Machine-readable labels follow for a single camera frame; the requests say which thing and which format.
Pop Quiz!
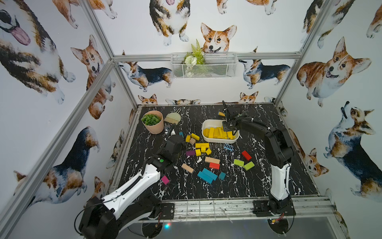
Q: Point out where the white plastic bin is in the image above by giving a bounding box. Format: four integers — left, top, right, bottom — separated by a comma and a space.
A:
202, 119, 240, 144

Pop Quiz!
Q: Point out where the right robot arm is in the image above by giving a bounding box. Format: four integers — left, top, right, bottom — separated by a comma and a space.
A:
222, 101, 296, 215

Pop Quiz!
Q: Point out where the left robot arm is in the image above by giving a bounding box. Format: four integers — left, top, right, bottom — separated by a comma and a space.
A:
74, 124, 186, 239

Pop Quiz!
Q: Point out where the purple block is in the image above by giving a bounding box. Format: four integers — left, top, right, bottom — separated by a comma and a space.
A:
186, 150, 196, 157

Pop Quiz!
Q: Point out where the blue grid block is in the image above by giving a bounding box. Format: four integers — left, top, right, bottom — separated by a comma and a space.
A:
224, 144, 234, 151

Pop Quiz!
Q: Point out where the natural wood block lower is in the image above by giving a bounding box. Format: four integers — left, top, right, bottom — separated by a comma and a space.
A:
182, 163, 195, 174

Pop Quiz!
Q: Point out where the natural wood block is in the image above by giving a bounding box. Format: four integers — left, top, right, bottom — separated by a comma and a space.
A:
205, 157, 220, 164
182, 163, 195, 174

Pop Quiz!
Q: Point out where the terracotta pot with plant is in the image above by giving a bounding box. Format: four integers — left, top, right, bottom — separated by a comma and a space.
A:
141, 111, 164, 134

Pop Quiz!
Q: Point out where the magenta block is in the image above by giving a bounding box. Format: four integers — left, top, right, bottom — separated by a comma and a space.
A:
161, 176, 170, 185

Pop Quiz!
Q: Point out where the natural wood block upper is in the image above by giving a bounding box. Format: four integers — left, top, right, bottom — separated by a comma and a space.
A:
205, 157, 220, 164

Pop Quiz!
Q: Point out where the green block left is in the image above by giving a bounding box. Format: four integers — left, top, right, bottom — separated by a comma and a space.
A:
234, 159, 245, 167

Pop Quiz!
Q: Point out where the green block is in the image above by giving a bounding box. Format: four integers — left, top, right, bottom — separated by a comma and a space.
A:
244, 161, 255, 171
234, 159, 245, 167

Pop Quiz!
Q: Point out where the teal long block front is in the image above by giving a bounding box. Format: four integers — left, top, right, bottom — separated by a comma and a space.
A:
198, 171, 213, 184

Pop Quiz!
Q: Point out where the teal long block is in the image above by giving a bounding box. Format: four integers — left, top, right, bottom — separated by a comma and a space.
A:
198, 171, 213, 184
203, 168, 217, 180

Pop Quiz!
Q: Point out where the red block in pile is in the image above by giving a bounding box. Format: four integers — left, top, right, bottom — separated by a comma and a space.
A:
209, 162, 220, 170

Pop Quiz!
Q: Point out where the green block right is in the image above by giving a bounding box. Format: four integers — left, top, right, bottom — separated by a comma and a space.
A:
244, 161, 255, 171

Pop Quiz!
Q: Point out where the teal long block rear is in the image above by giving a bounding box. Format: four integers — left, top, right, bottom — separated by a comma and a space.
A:
203, 168, 217, 180

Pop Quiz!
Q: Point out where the small teal block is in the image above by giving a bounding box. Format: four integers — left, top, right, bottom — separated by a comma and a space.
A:
218, 172, 226, 180

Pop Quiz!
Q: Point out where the artificial fern and flower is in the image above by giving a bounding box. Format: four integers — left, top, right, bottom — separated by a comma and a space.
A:
182, 40, 206, 78

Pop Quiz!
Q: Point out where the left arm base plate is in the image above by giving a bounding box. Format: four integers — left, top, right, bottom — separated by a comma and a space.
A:
158, 203, 175, 221

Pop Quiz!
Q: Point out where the white wire wall basket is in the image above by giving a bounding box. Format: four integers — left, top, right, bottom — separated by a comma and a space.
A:
171, 53, 238, 79

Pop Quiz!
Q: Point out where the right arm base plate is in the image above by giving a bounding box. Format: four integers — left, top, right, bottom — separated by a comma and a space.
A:
253, 199, 296, 217

